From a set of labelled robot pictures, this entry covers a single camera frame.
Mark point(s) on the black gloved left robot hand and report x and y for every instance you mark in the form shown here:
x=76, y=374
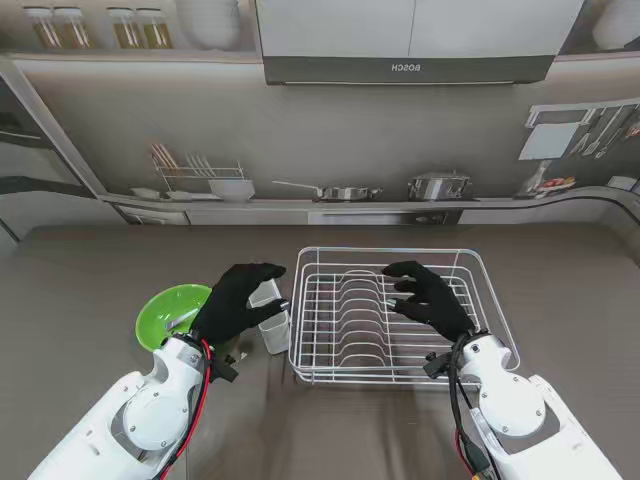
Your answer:
x=225, y=310

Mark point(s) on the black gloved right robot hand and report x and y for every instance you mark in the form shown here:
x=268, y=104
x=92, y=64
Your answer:
x=437, y=305

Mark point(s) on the white plastic utensil holder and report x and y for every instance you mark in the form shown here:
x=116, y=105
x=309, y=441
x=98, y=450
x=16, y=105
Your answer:
x=275, y=340

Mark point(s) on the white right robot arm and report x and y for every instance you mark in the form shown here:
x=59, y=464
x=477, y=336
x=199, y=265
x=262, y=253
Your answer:
x=510, y=395

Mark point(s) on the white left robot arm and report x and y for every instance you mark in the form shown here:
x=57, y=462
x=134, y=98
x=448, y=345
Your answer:
x=150, y=400

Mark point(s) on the green plastic bowl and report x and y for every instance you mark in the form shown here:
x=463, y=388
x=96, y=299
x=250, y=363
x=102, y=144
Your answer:
x=165, y=307

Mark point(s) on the printed kitchen backdrop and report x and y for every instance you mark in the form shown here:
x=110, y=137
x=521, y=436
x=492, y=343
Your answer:
x=350, y=150

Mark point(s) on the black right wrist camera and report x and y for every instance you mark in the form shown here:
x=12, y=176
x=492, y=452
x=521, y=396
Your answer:
x=436, y=364

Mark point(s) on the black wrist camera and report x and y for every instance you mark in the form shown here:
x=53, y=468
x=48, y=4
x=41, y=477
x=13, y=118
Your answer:
x=436, y=364
x=224, y=370

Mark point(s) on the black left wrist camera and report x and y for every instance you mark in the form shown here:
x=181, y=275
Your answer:
x=224, y=370

